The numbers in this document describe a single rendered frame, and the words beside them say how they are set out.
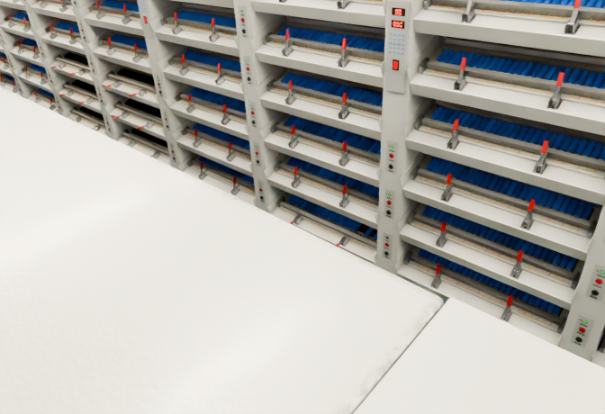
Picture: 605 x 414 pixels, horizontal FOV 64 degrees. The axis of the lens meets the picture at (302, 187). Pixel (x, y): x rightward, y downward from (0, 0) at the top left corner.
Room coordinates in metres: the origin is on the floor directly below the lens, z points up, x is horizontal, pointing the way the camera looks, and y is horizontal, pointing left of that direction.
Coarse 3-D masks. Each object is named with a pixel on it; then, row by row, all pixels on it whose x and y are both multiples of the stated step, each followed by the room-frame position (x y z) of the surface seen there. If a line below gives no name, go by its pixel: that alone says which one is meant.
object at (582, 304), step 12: (600, 216) 1.07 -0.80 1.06; (600, 228) 1.06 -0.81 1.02; (600, 240) 1.05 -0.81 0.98; (600, 252) 1.05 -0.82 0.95; (588, 264) 1.06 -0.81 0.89; (600, 264) 1.04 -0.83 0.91; (588, 276) 1.06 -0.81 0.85; (576, 300) 1.06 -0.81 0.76; (588, 300) 1.04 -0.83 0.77; (576, 312) 1.06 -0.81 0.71; (588, 312) 1.04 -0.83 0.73; (600, 312) 1.02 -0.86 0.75; (600, 324) 1.01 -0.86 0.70; (564, 336) 1.06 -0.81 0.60; (564, 348) 1.06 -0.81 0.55; (576, 348) 1.04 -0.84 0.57; (588, 348) 1.02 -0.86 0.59; (588, 360) 1.01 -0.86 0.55
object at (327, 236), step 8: (280, 192) 2.01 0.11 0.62; (280, 200) 1.99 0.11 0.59; (272, 208) 1.96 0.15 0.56; (280, 208) 1.97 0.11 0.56; (280, 216) 1.92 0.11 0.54; (288, 216) 1.91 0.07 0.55; (296, 224) 1.85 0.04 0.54; (304, 224) 1.83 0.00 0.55; (312, 224) 1.82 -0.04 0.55; (312, 232) 1.78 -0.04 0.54; (320, 232) 1.77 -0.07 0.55; (328, 232) 1.76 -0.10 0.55; (360, 232) 1.71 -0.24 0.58; (328, 240) 1.71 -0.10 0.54; (336, 240) 1.70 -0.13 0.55; (352, 240) 1.68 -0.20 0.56; (344, 248) 1.66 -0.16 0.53; (352, 248) 1.64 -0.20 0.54; (360, 248) 1.63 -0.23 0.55; (368, 248) 1.62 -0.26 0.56; (360, 256) 1.60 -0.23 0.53; (368, 256) 1.58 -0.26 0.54
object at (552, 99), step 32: (416, 64) 1.50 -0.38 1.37; (448, 64) 1.47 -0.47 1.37; (480, 64) 1.44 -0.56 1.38; (512, 64) 1.39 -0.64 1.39; (544, 64) 1.36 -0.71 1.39; (576, 64) 1.30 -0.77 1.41; (448, 96) 1.39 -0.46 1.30; (480, 96) 1.32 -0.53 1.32; (512, 96) 1.28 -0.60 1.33; (544, 96) 1.25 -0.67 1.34; (576, 96) 1.22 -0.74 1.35; (576, 128) 1.15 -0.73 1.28
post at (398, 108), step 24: (408, 0) 1.49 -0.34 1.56; (384, 48) 1.54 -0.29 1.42; (408, 48) 1.49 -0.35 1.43; (384, 72) 1.54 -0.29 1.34; (384, 96) 1.54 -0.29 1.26; (408, 96) 1.48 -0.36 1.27; (384, 120) 1.53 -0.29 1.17; (408, 120) 1.49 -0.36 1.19; (384, 144) 1.53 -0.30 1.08; (384, 168) 1.53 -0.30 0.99; (384, 192) 1.53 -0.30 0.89; (384, 216) 1.52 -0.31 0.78; (384, 264) 1.52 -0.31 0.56
